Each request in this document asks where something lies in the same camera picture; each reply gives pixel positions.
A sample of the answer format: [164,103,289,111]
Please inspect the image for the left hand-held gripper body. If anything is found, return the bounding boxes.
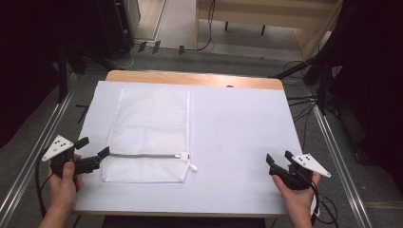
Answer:
[42,135,103,179]

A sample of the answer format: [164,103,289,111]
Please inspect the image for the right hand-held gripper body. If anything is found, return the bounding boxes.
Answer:
[269,154,332,191]

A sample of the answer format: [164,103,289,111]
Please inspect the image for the white mesh laundry bag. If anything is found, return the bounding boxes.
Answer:
[100,87,199,184]

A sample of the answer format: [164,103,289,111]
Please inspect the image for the person's right hand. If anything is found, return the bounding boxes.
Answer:
[272,172,321,214]

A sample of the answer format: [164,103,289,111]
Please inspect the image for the person's left hand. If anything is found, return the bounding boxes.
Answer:
[47,154,84,214]

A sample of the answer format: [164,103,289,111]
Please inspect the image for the white table cover sheet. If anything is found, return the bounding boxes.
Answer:
[74,80,317,217]

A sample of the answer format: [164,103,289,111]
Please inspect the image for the black metal stand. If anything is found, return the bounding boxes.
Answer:
[268,51,336,116]

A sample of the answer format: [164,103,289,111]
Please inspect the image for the black curtain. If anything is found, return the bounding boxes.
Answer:
[0,0,106,148]
[317,0,403,194]

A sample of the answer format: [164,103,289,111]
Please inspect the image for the wooden table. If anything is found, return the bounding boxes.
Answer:
[74,69,317,219]

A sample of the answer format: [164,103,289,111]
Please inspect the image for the black cabinet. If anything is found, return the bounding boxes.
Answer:
[97,0,136,62]

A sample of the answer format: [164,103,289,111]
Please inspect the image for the light wooden bench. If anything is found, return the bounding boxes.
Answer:
[194,0,345,61]

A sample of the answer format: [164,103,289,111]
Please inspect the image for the metal floor rail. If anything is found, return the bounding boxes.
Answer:
[0,71,79,227]
[312,100,374,228]

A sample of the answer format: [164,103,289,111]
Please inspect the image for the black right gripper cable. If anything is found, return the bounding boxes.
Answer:
[308,180,340,227]

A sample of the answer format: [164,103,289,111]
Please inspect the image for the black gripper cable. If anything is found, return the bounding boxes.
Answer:
[308,180,340,227]
[34,154,55,219]

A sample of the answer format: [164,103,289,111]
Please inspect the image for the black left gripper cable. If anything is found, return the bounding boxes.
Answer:
[34,154,55,219]

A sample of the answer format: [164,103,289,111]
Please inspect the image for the black floor cables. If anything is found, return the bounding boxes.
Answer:
[283,60,319,151]

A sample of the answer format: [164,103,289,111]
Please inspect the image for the white floor cable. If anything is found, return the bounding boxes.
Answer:
[115,44,142,70]

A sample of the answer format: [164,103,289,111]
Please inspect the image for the black hanging cable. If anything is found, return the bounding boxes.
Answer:
[183,0,217,53]

